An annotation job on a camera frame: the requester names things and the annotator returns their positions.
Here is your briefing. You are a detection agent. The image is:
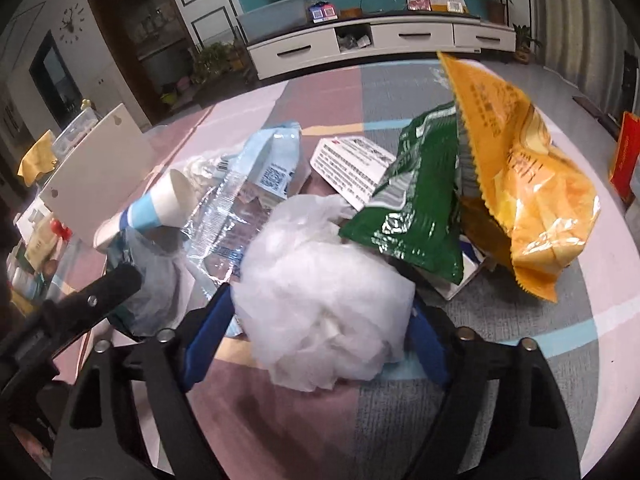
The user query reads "white framed card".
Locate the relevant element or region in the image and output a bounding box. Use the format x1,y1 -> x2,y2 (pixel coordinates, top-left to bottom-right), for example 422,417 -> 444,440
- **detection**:
425,0 -> 469,14

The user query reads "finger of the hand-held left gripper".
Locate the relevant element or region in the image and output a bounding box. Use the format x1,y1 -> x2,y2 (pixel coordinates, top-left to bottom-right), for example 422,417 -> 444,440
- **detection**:
0,262 -> 144,402

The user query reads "black wall clock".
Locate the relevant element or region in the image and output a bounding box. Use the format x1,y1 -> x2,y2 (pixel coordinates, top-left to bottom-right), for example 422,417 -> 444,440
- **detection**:
60,4 -> 86,42

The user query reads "white plastic bag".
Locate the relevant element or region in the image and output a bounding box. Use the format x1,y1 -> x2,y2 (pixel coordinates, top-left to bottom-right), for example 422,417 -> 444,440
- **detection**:
232,194 -> 416,393

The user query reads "white blue cardboard box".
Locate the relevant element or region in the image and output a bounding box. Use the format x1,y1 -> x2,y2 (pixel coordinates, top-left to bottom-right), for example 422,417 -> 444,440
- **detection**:
434,242 -> 484,302

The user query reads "green snack packet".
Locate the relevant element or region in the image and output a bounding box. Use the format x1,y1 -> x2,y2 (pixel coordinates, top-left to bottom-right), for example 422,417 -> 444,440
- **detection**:
339,101 -> 466,285

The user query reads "white television cabinet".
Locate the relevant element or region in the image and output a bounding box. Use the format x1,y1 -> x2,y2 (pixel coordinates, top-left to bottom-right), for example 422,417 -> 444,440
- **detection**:
246,10 -> 517,81

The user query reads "yellow cloth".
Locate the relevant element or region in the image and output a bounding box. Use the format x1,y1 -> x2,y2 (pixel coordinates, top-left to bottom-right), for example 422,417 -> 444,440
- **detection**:
17,130 -> 59,187

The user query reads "white board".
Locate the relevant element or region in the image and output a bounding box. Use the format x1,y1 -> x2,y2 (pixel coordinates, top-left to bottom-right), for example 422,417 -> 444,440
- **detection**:
40,104 -> 158,250

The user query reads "small potted plant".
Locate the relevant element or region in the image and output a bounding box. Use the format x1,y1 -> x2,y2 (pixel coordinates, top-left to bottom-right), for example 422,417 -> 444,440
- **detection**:
512,24 -> 544,65

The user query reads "blue pink sign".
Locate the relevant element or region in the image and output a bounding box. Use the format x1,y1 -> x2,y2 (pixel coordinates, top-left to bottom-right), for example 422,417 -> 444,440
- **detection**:
307,2 -> 337,24

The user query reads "red cardboard box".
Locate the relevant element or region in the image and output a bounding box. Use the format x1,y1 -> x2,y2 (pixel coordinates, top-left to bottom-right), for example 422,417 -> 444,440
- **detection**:
609,111 -> 640,206

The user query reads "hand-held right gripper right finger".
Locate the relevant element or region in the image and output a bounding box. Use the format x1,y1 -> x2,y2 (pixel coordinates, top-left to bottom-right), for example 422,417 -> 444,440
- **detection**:
400,296 -> 583,480

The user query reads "yellow potato chip bag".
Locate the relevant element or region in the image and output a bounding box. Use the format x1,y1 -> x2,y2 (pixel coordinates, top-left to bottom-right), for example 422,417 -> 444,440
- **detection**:
437,51 -> 601,303

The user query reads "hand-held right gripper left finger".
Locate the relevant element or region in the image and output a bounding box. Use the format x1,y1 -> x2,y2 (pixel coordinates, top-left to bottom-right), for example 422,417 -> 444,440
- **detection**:
50,284 -> 237,480

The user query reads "plaid striped blanket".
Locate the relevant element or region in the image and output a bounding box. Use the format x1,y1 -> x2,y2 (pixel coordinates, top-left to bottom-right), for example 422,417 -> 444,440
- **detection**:
50,57 -> 640,480

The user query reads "white medicine box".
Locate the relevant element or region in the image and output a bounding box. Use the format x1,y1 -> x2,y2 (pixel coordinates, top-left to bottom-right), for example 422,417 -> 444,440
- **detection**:
310,136 -> 398,211

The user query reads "clear storage box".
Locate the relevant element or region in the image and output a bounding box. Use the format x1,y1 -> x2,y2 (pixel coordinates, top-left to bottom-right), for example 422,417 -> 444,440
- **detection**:
51,110 -> 97,161

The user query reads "blue storage box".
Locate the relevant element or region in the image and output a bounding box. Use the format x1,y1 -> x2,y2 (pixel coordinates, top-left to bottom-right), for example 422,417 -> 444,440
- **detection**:
237,0 -> 308,44

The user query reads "crushed clear plastic bottle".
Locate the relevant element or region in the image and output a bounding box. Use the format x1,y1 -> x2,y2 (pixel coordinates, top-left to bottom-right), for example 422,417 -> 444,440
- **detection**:
181,120 -> 304,283

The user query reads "blue striped paper cup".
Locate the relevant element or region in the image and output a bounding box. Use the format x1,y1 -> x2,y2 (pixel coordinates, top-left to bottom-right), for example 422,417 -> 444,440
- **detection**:
94,169 -> 197,252

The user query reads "bushy potted plant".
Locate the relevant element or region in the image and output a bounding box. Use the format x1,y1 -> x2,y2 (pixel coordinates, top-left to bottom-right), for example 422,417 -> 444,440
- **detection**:
191,41 -> 251,87

